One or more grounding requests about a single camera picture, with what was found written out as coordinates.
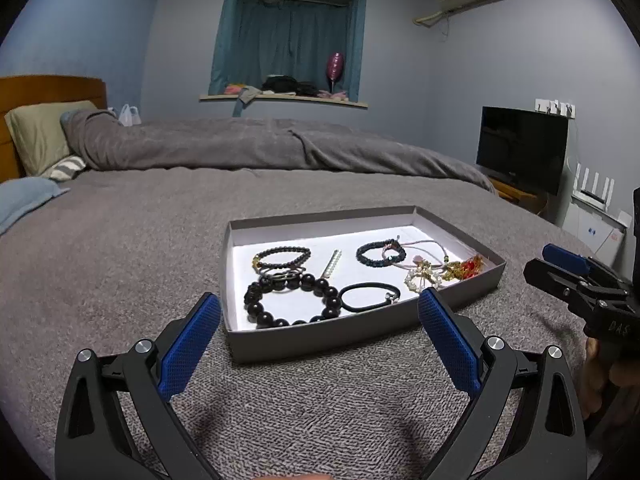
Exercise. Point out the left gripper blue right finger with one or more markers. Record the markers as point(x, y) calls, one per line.
point(455, 352)

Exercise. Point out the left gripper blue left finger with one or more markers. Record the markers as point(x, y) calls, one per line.
point(185, 349)

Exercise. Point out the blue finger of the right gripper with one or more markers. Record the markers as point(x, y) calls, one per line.
point(566, 260)
point(553, 280)

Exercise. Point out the pearl ring hair clip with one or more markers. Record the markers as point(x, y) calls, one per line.
point(423, 277)

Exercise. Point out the person's right hand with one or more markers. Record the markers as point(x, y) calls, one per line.
point(594, 376)

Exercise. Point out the wooden tv stand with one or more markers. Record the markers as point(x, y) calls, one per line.
point(534, 203)

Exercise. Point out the white wifi router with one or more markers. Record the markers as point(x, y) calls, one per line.
point(592, 189)

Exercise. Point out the silver thin bangle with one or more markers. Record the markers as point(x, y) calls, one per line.
point(281, 275)

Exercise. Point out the grey bed blanket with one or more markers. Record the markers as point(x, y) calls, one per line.
point(121, 254)

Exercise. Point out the black television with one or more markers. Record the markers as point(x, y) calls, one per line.
point(526, 146)

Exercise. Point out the grey cardboard tray box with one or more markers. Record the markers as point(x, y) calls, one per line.
point(378, 245)

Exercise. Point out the silver bar hair pin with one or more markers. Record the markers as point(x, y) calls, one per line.
point(328, 270)

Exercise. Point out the striped grey pillow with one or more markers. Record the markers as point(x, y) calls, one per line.
point(65, 169)

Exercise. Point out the rolled grey duvet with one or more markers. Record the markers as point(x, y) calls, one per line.
point(250, 143)

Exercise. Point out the light blue towel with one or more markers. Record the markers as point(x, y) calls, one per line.
point(24, 195)

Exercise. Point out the white plastic bag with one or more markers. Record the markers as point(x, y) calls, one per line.
point(129, 116)

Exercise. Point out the wooden window sill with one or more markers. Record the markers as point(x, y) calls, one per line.
point(283, 98)

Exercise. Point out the grey cloth on sill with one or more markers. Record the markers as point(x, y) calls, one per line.
point(245, 97)

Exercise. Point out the olive green pillow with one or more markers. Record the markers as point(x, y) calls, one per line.
point(38, 135)

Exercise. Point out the black clothes pile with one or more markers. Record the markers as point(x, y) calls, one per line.
point(288, 84)

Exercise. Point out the pink balloon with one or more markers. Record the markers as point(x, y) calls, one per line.
point(334, 69)

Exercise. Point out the wooden headboard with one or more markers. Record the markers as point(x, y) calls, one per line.
point(38, 89)

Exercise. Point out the teal window curtain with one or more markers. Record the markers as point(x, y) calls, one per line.
point(261, 38)

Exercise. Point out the wall coat hooks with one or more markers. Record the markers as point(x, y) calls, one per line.
point(556, 108)

